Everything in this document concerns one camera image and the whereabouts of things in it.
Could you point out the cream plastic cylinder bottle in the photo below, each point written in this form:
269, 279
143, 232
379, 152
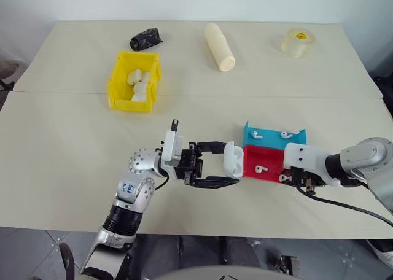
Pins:
219, 48

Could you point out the dark rounded shape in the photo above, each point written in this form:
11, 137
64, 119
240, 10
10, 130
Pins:
67, 261

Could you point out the grey rounded robot torso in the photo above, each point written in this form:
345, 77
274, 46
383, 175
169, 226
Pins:
233, 273

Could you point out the dark bag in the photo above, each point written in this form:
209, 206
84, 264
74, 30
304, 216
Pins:
383, 85

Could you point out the blue plastic tray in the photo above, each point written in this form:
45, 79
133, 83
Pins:
271, 140

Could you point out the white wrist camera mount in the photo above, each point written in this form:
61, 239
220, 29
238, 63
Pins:
170, 148
302, 155

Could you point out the clear tape roll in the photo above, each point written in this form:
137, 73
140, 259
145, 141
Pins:
298, 43

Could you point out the yellow plastic bin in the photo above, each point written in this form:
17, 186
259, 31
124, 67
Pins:
118, 86

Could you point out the white earbud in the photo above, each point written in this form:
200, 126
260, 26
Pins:
256, 135
282, 178
285, 134
260, 169

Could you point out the red plastic tray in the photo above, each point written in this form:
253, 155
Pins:
267, 161

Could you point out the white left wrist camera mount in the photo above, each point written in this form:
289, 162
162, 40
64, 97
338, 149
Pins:
170, 148

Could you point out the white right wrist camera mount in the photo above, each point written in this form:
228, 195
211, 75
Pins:
302, 155

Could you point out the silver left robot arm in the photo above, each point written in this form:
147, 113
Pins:
141, 164

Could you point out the white closed earbud case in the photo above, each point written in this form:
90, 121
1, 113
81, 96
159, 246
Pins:
134, 76

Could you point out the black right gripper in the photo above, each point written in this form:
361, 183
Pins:
308, 177

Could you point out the black crumpled plastic bag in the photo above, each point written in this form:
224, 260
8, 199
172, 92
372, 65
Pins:
145, 39

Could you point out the white shoe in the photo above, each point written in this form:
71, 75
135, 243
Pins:
382, 252

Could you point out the white earbud case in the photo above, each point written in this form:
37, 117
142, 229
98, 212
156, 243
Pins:
134, 76
233, 160

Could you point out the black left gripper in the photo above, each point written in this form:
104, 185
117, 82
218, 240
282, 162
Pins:
188, 164

